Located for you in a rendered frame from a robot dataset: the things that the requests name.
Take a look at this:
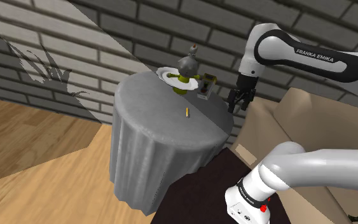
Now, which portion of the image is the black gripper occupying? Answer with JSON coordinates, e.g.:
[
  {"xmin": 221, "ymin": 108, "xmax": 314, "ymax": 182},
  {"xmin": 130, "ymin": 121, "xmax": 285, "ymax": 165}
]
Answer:
[{"xmin": 227, "ymin": 73, "xmax": 259, "ymax": 115}]

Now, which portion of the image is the small yellow and white box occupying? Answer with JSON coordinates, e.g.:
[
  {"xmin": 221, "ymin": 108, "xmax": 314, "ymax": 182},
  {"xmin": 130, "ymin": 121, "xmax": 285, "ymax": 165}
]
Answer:
[{"xmin": 196, "ymin": 73, "xmax": 217, "ymax": 101}]

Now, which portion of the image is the grey-headed yellow-green figure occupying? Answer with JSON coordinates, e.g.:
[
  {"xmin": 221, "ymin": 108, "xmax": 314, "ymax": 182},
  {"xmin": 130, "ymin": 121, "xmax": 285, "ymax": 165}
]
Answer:
[{"xmin": 166, "ymin": 44, "xmax": 202, "ymax": 95}]

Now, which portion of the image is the white plate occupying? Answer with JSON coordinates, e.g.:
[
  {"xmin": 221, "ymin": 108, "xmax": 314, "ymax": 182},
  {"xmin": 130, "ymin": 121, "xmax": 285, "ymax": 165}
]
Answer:
[{"xmin": 156, "ymin": 66, "xmax": 200, "ymax": 92}]

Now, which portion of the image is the beige sofa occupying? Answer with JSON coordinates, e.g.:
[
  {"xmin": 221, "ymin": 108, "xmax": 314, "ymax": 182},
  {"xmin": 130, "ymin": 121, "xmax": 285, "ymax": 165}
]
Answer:
[{"xmin": 228, "ymin": 87, "xmax": 358, "ymax": 224}]

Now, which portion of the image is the round table with grey cloth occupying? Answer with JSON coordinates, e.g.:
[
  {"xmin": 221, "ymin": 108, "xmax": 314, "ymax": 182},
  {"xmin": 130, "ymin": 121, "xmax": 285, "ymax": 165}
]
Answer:
[{"xmin": 109, "ymin": 70, "xmax": 235, "ymax": 217}]

